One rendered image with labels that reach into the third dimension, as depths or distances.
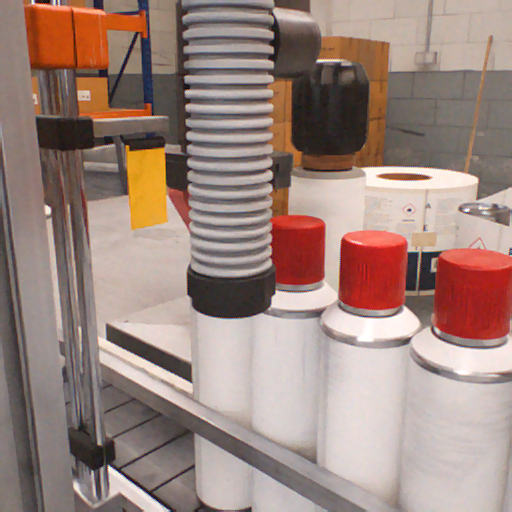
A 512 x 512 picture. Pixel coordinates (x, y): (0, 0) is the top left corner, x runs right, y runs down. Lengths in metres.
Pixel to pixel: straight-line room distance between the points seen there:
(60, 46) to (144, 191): 0.12
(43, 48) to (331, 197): 0.38
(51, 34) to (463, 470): 0.28
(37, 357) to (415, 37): 4.92
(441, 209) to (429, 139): 4.26
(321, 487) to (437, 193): 0.55
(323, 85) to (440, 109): 4.42
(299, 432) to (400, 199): 0.50
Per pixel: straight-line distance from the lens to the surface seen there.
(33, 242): 0.30
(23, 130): 0.29
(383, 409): 0.32
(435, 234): 0.83
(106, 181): 2.83
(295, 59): 0.50
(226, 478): 0.42
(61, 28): 0.34
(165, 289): 1.00
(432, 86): 5.06
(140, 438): 0.52
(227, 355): 0.38
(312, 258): 0.33
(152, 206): 0.42
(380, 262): 0.30
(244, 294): 0.22
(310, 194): 0.64
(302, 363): 0.34
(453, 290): 0.28
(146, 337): 0.70
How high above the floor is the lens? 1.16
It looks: 17 degrees down
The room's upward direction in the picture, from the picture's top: straight up
